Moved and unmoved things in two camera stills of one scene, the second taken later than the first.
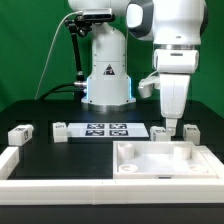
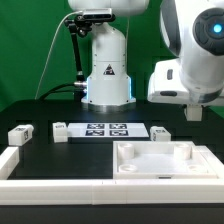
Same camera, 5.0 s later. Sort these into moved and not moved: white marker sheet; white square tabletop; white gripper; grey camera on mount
Moved: white gripper
Not moved: white marker sheet; white square tabletop; grey camera on mount
